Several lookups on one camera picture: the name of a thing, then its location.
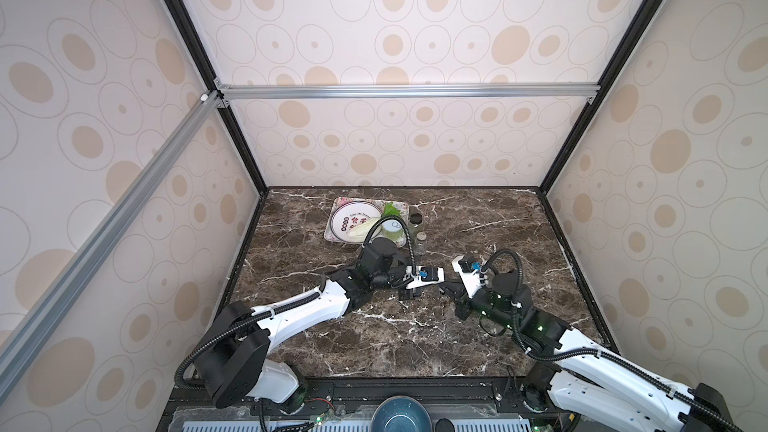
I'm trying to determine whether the blue bowl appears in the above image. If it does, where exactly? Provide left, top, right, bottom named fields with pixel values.
left=369, top=396, right=433, bottom=432

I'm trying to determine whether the black vertical frame post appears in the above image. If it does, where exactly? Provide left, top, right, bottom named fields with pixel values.
left=163, top=0, right=269, bottom=195
left=539, top=0, right=664, bottom=196

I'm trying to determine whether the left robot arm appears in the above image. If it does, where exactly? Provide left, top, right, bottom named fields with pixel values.
left=174, top=217, right=445, bottom=414

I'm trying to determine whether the green leafy vegetable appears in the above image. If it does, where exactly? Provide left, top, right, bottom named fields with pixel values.
left=382, top=202, right=402, bottom=217

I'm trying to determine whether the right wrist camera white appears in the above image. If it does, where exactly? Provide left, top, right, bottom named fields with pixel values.
left=452, top=255, right=487, bottom=299

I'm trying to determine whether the white plate with red text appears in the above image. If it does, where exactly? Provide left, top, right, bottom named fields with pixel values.
left=329, top=201, right=382, bottom=244

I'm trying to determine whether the floral rectangular tray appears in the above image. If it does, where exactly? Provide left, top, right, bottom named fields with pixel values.
left=324, top=197, right=409, bottom=245

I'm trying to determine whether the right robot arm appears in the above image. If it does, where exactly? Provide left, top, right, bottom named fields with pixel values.
left=440, top=249, right=738, bottom=431

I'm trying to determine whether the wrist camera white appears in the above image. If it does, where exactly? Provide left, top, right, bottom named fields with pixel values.
left=452, top=255, right=487, bottom=299
left=408, top=266, right=445, bottom=286

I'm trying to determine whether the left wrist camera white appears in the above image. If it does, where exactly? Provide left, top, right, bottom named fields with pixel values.
left=408, top=266, right=445, bottom=286

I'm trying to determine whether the aluminium rail left wall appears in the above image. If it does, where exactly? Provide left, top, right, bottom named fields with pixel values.
left=1, top=90, right=222, bottom=401

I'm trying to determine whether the pale green cabbage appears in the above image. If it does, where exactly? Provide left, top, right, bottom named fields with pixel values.
left=347, top=217, right=379, bottom=242

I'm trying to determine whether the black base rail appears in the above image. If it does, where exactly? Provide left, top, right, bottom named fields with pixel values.
left=157, top=375, right=673, bottom=432

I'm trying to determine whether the black vertical frame post right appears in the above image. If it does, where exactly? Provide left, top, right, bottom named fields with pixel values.
left=539, top=0, right=664, bottom=196

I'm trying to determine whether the small clear glass bottle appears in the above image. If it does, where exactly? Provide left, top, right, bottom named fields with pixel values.
left=415, top=231, right=427, bottom=255

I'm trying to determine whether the black vertical frame post left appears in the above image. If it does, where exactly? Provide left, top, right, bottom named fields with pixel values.
left=163, top=0, right=269, bottom=195

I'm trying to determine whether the horizontal aluminium rail back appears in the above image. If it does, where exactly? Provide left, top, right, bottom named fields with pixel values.
left=220, top=82, right=600, bottom=100

